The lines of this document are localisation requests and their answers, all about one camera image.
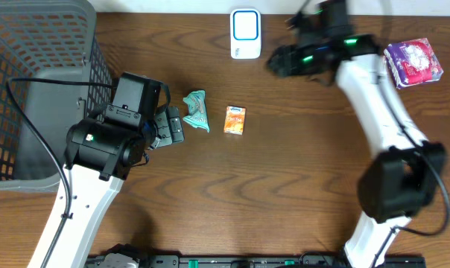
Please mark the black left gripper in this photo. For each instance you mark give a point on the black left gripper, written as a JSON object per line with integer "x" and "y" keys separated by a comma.
{"x": 169, "y": 124}

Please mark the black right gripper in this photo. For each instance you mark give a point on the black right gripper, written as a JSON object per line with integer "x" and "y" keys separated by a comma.
{"x": 282, "y": 61}

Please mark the green wet wipes packet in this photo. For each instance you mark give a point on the green wet wipes packet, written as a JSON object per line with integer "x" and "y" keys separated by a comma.
{"x": 197, "y": 115}

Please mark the orange snack packet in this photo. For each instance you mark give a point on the orange snack packet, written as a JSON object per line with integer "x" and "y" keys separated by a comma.
{"x": 234, "y": 120}

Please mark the purple pink tissue pack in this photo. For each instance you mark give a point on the purple pink tissue pack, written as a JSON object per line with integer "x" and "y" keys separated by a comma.
{"x": 412, "y": 63}

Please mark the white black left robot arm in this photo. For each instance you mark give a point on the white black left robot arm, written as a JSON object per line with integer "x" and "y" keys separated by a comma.
{"x": 100, "y": 151}

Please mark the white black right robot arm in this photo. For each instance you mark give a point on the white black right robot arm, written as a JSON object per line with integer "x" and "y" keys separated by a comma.
{"x": 405, "y": 173}

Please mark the grey plastic lattice basket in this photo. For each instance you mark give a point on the grey plastic lattice basket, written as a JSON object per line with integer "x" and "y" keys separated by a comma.
{"x": 52, "y": 75}

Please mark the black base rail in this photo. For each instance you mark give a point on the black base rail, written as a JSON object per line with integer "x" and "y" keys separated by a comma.
{"x": 172, "y": 261}

